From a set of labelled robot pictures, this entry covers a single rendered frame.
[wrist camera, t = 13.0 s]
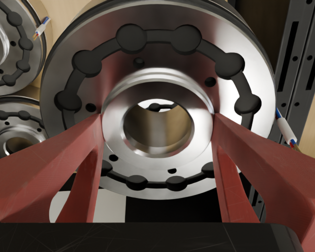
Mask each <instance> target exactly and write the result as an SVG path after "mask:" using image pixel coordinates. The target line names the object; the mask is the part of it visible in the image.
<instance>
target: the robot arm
mask: <svg viewBox="0 0 315 252"><path fill-rule="evenodd" d="M213 116H214V126H213V134H212V139H211V151H212V160H213V170H214V177H215V183H216V189H217V195H218V201H219V207H220V213H221V219H222V222H93V219H94V213H95V207H96V201H97V195H98V189H99V183H100V178H101V170H102V160H103V151H104V142H105V141H104V138H103V132H102V123H101V114H100V113H95V114H93V115H91V116H89V117H88V118H86V119H84V120H82V121H81V122H79V123H77V124H76V125H74V126H72V127H70V128H69V129H67V130H65V131H63V132H62V133H60V134H58V135H56V136H53V137H51V138H49V139H46V140H44V141H41V142H39V143H37V144H34V145H32V146H29V147H27V148H25V149H22V150H20V151H17V152H15V153H13V154H10V155H8V156H5V157H3V158H1V159H0V252H315V158H313V157H311V156H308V155H306V154H303V153H301V152H299V151H296V150H294V149H291V148H289V147H286V146H284V145H282V144H279V143H277V142H274V141H272V140H270V139H267V138H265V137H262V136H260V135H258V134H256V133H254V132H252V131H250V130H249V129H247V128H245V127H244V126H242V125H240V124H238V123H237V122H235V121H233V120H231V119H230V118H228V117H226V116H224V115H223V114H221V113H215V114H214V115H213ZM237 167H238V169H239V170H240V171H241V172H242V173H243V175H244V176H245V177H246V178H247V180H248V181H249V182H250V183H251V185H252V186H253V187H254V188H255V190H256V191H257V192H258V193H259V194H260V196H261V197H262V199H263V201H264V204H265V209H266V219H265V222H264V223H260V221H259V219H258V217H257V215H256V213H255V211H254V209H253V208H252V206H251V204H250V202H249V200H248V198H247V195H246V193H245V191H244V188H243V185H242V182H241V179H240V176H239V173H238V170H237ZM77 168H78V170H77V173H76V176H75V179H74V182H73V185H72V188H71V191H70V193H69V196H68V198H67V200H66V202H65V204H64V206H63V208H62V210H61V212H60V213H59V215H58V217H57V219H56V221H55V222H50V217H49V212H50V206H51V202H52V199H53V197H54V196H55V195H56V194H57V193H58V191H59V190H60V189H61V188H62V186H63V185H64V184H65V183H66V181H67V180H68V179H69V178H70V176H71V175H72V174H73V173H74V171H75V170H76V169H77Z"/></svg>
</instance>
